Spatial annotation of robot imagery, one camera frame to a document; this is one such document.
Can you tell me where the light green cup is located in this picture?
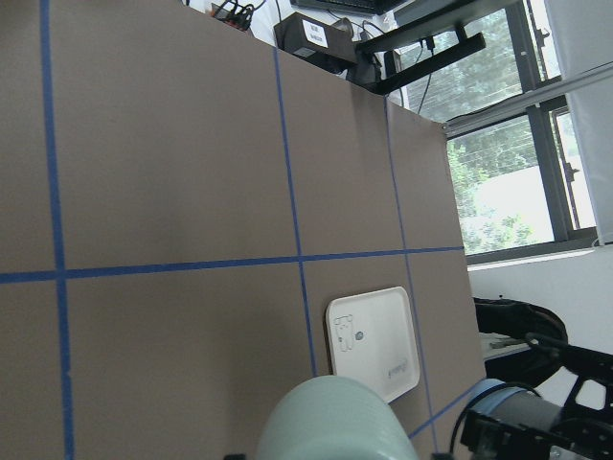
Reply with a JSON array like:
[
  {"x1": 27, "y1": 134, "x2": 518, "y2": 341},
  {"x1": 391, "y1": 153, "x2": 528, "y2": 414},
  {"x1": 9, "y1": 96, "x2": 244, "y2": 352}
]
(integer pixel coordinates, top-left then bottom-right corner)
[{"x1": 255, "y1": 376, "x2": 418, "y2": 459}]

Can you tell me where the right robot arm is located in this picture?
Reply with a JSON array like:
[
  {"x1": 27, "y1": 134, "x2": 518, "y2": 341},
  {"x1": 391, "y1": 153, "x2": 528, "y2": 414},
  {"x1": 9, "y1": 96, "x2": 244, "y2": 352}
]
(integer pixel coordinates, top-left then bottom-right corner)
[{"x1": 443, "y1": 379, "x2": 612, "y2": 459}]

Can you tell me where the cream rabbit tray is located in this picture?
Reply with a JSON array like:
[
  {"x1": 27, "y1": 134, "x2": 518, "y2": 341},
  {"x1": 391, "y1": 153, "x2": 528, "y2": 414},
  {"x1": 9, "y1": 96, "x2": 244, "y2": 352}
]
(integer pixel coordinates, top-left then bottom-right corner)
[{"x1": 326, "y1": 287, "x2": 420, "y2": 403}]

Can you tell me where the black box with label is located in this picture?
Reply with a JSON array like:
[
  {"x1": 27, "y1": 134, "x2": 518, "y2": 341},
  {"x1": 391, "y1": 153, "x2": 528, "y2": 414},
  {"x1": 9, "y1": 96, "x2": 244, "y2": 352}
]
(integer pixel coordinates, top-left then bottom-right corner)
[{"x1": 273, "y1": 12, "x2": 357, "y2": 74}]

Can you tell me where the power strip with plugs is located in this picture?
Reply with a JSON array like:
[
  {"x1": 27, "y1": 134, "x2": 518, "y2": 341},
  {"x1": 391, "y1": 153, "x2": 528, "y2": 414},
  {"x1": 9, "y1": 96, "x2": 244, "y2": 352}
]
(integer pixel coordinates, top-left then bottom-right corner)
[{"x1": 211, "y1": 0, "x2": 257, "y2": 32}]

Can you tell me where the window frame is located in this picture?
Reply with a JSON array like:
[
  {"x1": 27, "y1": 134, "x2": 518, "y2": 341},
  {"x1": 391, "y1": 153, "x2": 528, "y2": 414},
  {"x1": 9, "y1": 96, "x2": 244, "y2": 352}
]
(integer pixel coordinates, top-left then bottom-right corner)
[{"x1": 400, "y1": 1, "x2": 611, "y2": 265}]

